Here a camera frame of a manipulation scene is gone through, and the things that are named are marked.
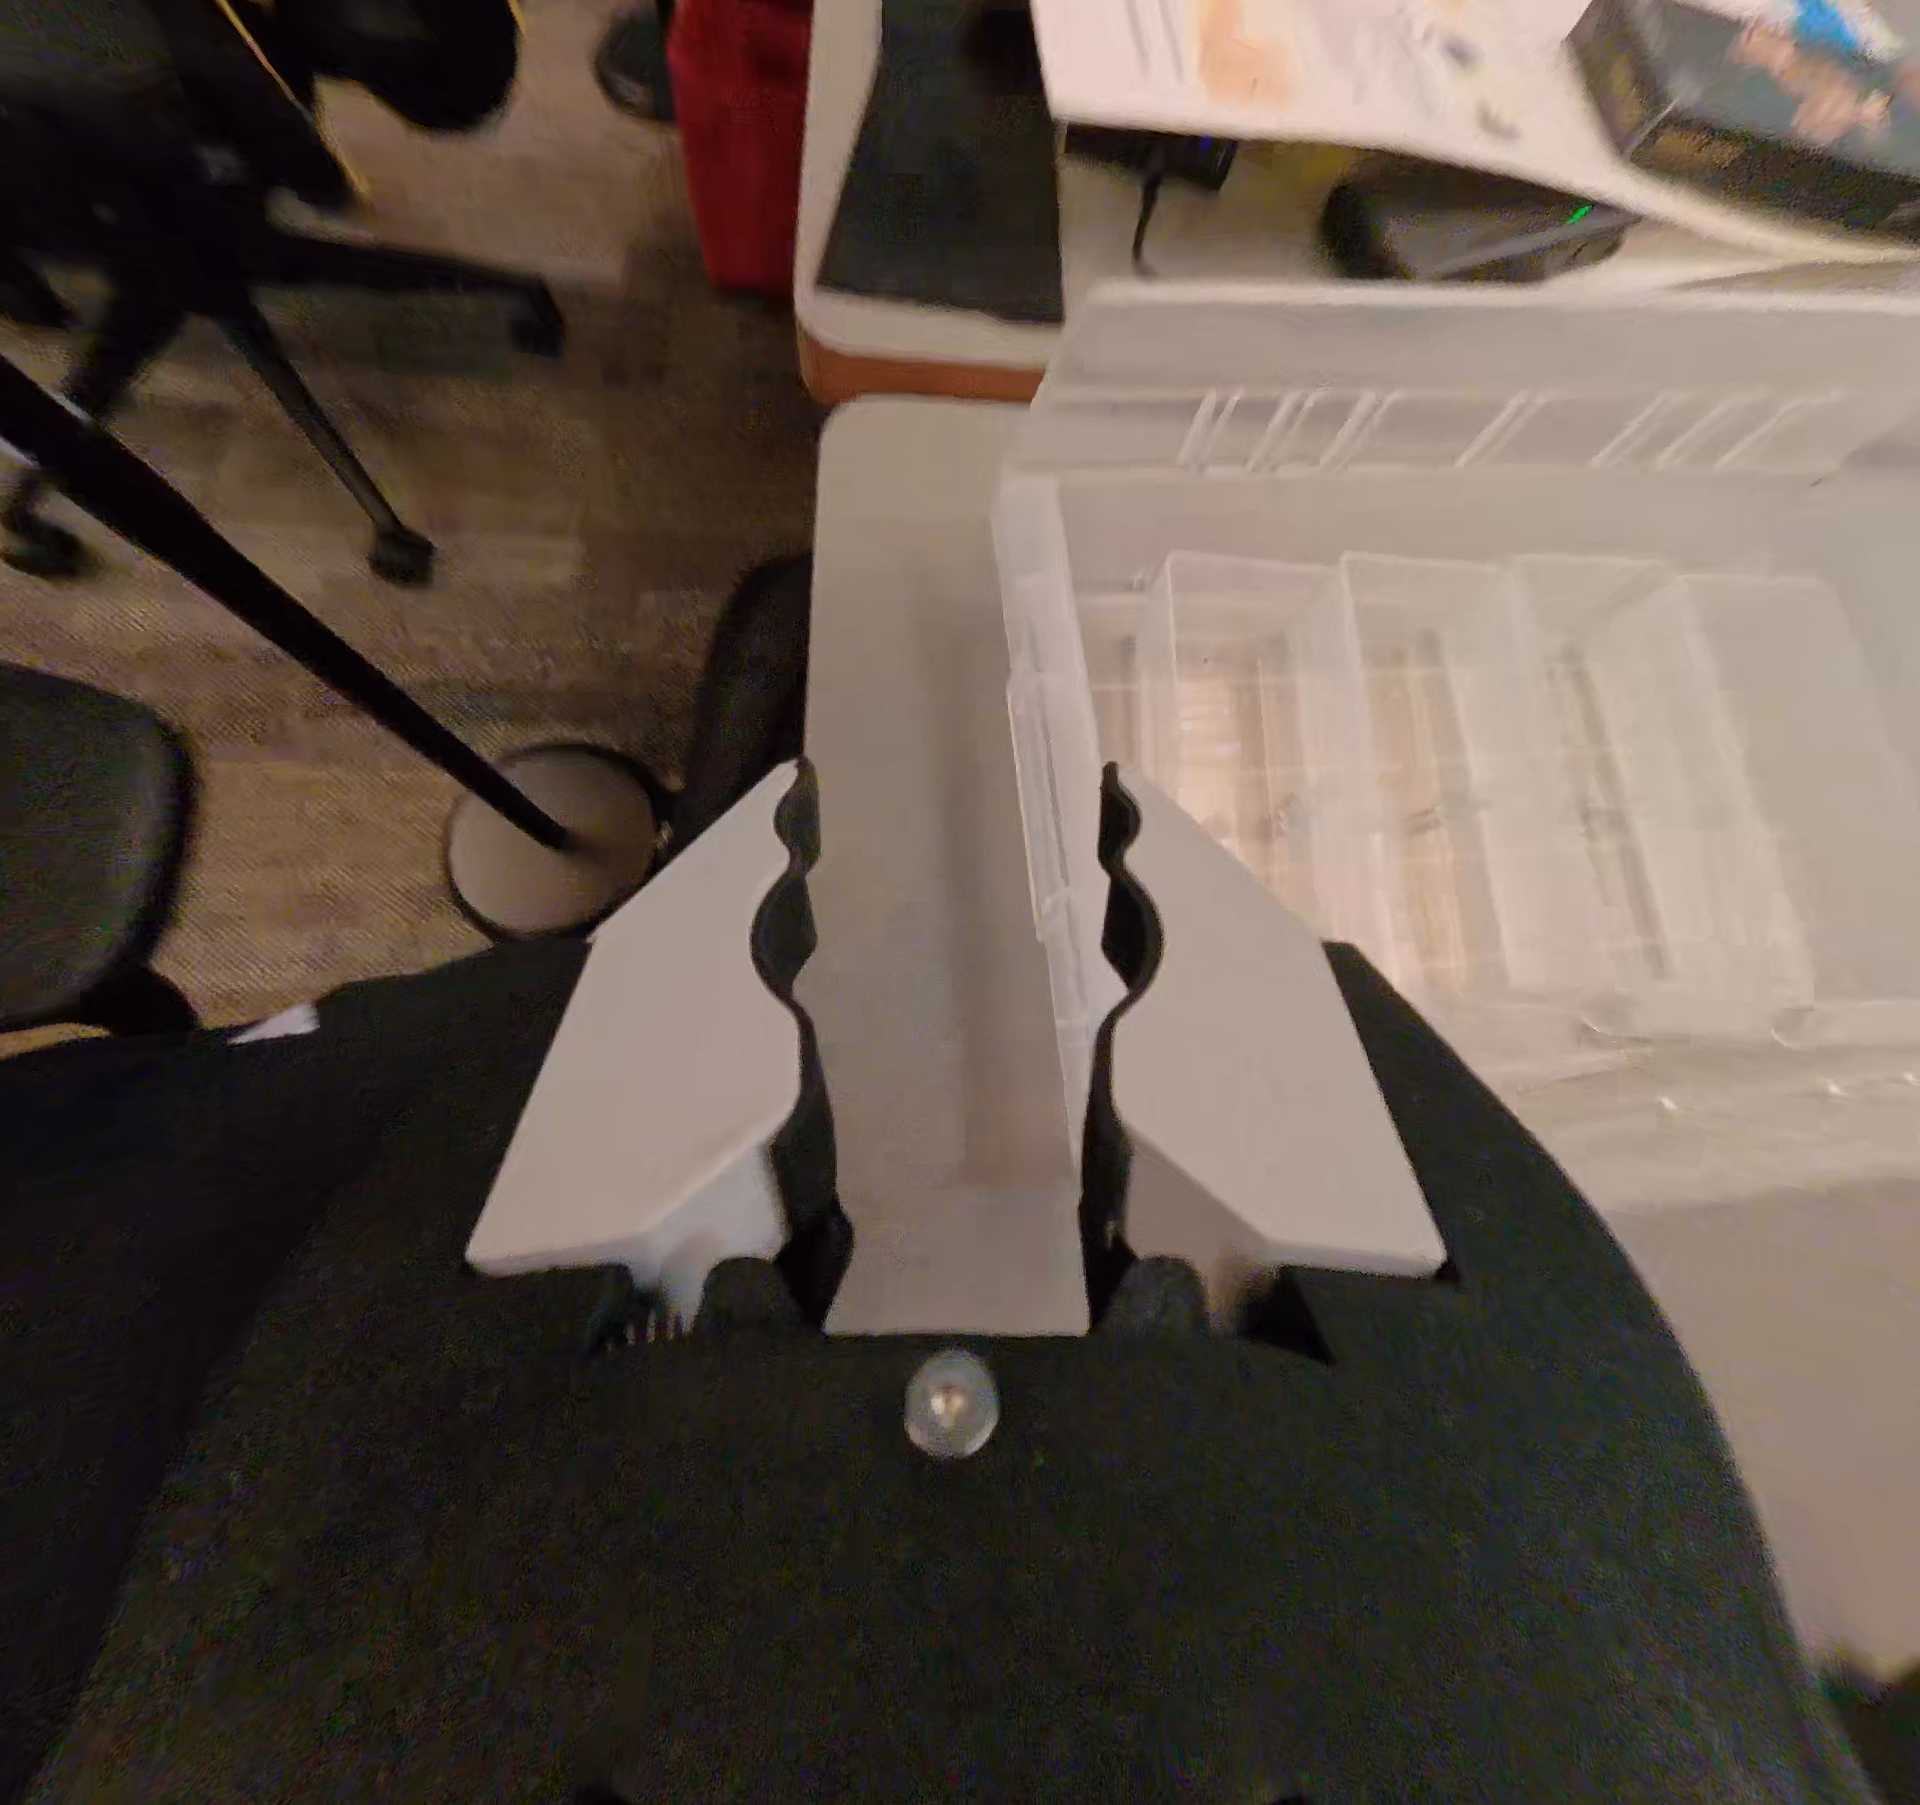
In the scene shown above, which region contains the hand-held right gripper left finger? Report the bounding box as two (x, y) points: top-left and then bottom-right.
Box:
(464, 760), (855, 1330)

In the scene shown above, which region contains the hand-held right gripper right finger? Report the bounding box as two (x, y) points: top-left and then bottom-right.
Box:
(1078, 761), (1448, 1325)

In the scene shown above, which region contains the large clear plastic bin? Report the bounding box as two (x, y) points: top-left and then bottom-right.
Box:
(990, 284), (1920, 1207)

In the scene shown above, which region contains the black pole round base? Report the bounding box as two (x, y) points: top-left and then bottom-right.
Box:
(0, 356), (670, 935)

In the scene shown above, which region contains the black chair armrest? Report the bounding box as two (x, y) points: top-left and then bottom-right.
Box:
(682, 551), (819, 847)
(0, 663), (199, 1035)

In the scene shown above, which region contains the person's black clothing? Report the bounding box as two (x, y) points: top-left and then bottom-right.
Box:
(0, 935), (602, 1805)

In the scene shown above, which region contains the black swivel chair base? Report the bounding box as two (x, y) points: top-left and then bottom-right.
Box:
(0, 208), (569, 582)

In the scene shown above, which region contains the black device green light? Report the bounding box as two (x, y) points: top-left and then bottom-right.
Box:
(1321, 176), (1644, 284)

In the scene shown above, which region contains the red bag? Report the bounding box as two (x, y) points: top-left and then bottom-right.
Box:
(666, 0), (826, 300)

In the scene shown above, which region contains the white instruction leaflet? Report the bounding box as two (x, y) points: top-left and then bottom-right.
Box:
(1005, 0), (1920, 254)

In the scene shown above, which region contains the small black box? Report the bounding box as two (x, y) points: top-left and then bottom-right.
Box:
(1566, 0), (1920, 239)

